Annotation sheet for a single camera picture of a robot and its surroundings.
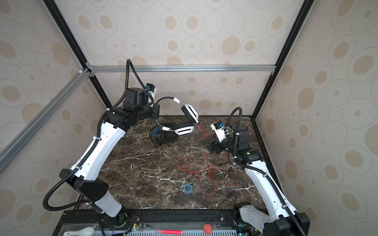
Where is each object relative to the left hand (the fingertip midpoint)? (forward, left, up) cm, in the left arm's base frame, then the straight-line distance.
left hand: (161, 103), depth 70 cm
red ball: (-47, -22, -35) cm, 63 cm away
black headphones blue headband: (+9, +7, -41) cm, 42 cm away
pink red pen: (-48, -4, -38) cm, 62 cm away
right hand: (-10, -24, -14) cm, 30 cm away
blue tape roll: (-28, -12, -39) cm, 49 cm away
